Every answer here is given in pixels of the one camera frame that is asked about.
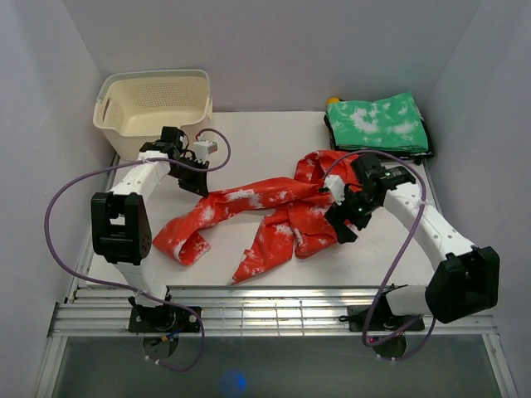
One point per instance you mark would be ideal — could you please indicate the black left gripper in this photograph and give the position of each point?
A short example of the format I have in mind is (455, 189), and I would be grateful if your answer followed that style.
(198, 186)

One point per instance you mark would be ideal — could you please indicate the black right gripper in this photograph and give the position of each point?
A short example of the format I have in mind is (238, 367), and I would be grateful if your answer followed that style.
(338, 214)

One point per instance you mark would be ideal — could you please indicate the red white tie-dye trousers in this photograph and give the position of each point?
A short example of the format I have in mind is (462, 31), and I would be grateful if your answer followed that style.
(294, 227)

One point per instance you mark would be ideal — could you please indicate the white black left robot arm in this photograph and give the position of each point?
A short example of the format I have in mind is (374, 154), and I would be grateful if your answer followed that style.
(121, 231)

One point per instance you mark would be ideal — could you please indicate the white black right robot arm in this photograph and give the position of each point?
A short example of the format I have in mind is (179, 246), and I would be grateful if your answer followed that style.
(466, 277)

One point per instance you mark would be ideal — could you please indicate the green white tie-dye trousers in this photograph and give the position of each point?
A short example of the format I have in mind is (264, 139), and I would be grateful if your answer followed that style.
(392, 124)

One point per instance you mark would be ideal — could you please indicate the cream perforated plastic basket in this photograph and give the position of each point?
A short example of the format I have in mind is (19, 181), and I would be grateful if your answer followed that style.
(132, 108)

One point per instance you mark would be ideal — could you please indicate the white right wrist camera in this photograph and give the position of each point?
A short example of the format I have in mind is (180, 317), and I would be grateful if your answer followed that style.
(335, 186)

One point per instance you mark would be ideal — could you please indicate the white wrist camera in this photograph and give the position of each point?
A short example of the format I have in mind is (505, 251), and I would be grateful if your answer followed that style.
(335, 186)
(203, 148)

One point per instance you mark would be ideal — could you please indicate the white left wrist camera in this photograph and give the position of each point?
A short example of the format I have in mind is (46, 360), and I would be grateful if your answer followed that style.
(203, 148)

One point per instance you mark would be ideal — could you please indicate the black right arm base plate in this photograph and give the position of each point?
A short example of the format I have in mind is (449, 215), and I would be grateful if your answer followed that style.
(381, 322)

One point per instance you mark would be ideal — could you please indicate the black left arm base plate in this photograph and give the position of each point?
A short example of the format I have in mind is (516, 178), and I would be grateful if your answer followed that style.
(186, 321)

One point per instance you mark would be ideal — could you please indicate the aluminium table frame rails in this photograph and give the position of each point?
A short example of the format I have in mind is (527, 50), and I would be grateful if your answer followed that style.
(279, 335)

